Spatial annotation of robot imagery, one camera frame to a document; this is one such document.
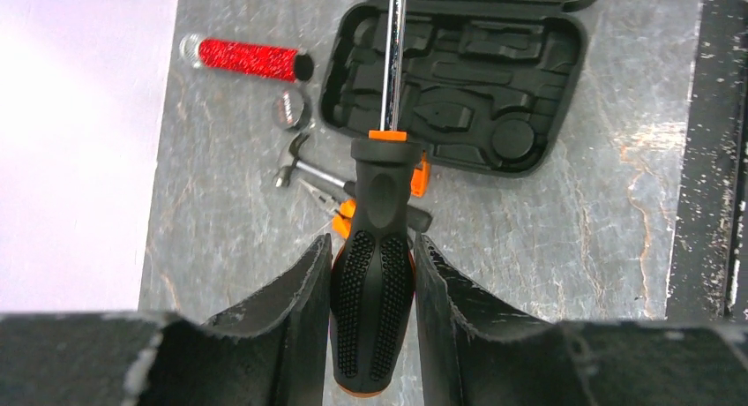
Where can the orange handle pliers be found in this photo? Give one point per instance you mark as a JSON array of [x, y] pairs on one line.
[[342, 212]]

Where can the small orange black screwdriver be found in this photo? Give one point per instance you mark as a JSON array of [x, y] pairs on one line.
[[373, 276]]

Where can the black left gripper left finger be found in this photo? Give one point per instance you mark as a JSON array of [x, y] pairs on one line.
[[269, 349]]

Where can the black plastic tool case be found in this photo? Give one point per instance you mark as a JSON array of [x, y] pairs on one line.
[[486, 84]]

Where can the steel claw hammer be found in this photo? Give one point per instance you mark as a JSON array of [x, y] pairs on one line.
[[290, 160]]

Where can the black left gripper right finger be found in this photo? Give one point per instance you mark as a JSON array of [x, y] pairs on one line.
[[476, 349]]

